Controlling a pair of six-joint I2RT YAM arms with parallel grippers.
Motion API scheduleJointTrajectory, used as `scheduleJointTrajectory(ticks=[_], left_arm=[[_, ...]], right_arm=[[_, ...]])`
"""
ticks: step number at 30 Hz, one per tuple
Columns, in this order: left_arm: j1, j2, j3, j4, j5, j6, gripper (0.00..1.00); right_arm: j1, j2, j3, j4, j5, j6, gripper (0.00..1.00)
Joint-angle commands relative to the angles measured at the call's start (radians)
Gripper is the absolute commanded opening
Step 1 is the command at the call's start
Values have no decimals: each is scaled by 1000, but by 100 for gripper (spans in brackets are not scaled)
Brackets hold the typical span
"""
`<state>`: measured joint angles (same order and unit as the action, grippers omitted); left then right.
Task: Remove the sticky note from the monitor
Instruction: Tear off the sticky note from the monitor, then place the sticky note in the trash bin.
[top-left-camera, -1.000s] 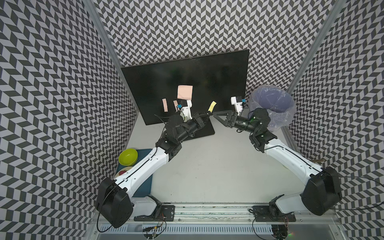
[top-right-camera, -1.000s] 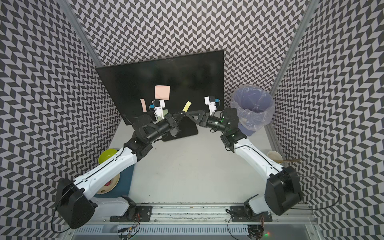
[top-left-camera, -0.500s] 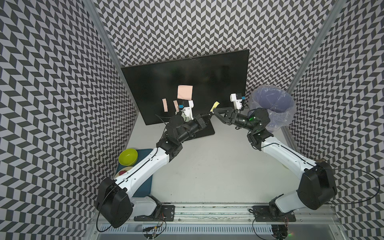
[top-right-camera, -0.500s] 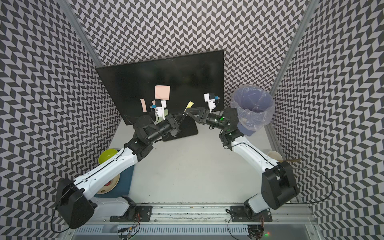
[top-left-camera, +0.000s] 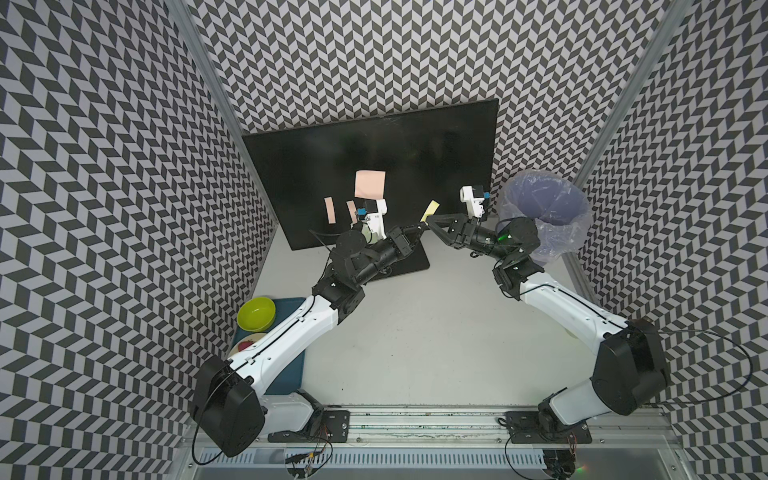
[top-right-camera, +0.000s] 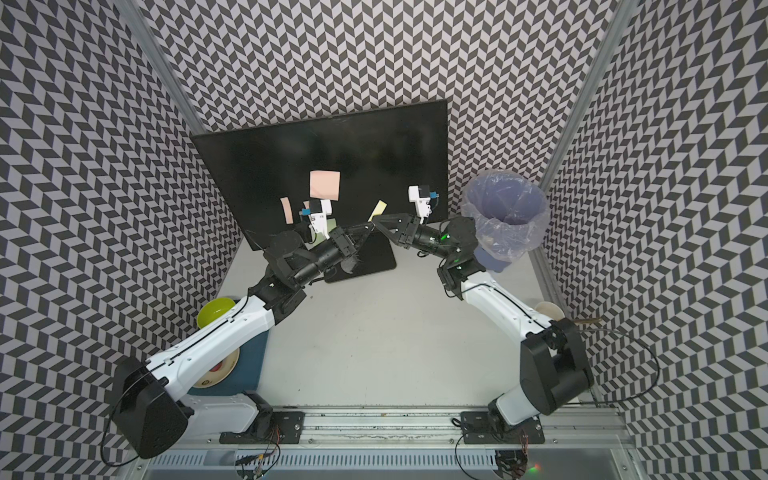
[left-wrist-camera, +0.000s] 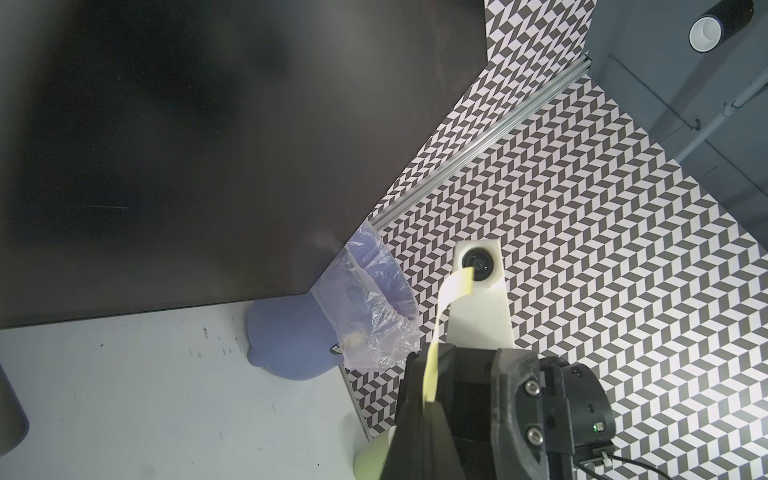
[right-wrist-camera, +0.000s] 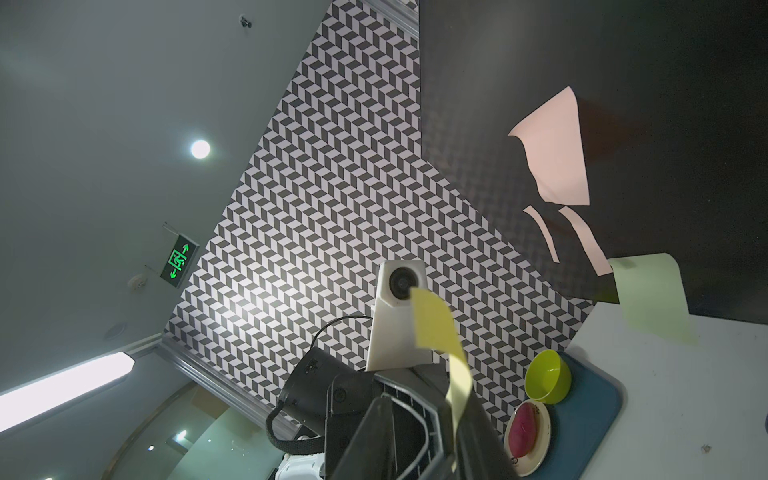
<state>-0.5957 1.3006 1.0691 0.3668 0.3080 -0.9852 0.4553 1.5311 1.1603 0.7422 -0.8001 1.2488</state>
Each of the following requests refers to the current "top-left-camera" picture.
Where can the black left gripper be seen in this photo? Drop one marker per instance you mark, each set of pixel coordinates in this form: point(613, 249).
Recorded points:
point(399, 242)

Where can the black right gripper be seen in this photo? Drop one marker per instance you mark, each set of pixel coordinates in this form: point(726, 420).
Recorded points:
point(460, 230)

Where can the yellow sticky strip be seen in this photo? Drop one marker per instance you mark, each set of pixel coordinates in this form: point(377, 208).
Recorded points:
point(430, 210)

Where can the large pink sticky note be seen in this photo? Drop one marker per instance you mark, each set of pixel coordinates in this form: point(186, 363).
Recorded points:
point(369, 184)

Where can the pink sticky strip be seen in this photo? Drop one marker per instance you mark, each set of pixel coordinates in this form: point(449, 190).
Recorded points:
point(330, 210)
point(352, 210)

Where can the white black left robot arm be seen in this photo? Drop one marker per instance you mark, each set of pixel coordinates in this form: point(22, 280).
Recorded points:
point(226, 403)

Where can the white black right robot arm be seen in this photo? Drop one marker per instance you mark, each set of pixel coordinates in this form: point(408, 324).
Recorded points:
point(630, 365)

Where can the black computer monitor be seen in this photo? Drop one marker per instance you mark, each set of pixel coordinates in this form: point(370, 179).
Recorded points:
point(427, 155)

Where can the blue bin with plastic liner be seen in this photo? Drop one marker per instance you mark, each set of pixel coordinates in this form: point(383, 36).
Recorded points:
point(561, 211)

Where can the lime green bowl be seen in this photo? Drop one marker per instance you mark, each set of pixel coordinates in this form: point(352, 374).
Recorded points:
point(257, 315)

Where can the cream plate with red centre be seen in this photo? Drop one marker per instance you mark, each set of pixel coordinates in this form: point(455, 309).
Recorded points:
point(245, 342)

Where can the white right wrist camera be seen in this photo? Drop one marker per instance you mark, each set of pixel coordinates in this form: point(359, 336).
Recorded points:
point(474, 198)

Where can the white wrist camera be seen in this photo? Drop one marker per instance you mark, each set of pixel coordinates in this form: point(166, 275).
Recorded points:
point(474, 198)
point(372, 216)

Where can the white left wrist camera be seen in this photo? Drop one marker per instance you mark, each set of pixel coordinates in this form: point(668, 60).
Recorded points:
point(372, 216)

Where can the aluminium corner post right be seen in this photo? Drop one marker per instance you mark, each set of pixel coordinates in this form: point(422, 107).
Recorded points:
point(661, 38)

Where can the aluminium corner post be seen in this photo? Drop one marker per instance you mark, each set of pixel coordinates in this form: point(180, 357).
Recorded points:
point(180, 13)
point(661, 38)

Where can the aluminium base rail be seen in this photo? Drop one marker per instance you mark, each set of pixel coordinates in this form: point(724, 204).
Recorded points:
point(430, 442)

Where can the aluminium corner post left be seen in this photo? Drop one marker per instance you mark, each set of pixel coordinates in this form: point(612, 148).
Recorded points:
point(180, 13)

